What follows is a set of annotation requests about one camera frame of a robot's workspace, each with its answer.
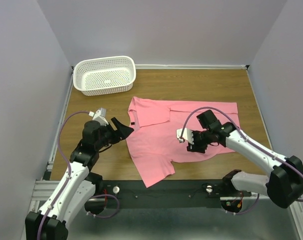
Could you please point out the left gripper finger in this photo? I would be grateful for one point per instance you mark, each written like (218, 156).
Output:
(124, 134)
(123, 129)

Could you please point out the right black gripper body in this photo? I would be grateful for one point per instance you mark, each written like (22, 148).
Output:
(201, 139)

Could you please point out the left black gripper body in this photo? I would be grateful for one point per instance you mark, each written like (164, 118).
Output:
(110, 136)

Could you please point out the pink t shirt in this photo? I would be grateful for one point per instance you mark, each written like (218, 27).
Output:
(153, 145)

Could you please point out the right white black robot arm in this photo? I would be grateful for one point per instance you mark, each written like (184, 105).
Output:
(254, 155)

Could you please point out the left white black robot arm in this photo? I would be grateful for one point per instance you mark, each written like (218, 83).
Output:
(74, 175)

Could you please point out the white perforated plastic basket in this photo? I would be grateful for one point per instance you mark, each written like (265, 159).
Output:
(103, 76)

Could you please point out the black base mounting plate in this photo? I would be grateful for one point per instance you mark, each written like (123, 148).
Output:
(133, 194)

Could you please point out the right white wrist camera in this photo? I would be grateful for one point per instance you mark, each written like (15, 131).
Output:
(185, 135)

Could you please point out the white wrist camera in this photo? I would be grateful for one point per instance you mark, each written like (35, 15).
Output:
(185, 135)
(99, 116)

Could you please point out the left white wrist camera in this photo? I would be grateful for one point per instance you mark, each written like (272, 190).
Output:
(99, 116)

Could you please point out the aluminium frame rail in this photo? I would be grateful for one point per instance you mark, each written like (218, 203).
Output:
(63, 200)

